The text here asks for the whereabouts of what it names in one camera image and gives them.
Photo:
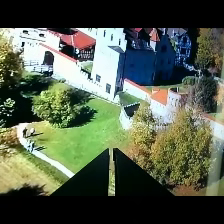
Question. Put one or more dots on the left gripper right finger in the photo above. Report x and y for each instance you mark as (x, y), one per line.
(133, 180)

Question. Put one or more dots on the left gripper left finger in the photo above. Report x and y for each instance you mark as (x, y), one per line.
(93, 180)

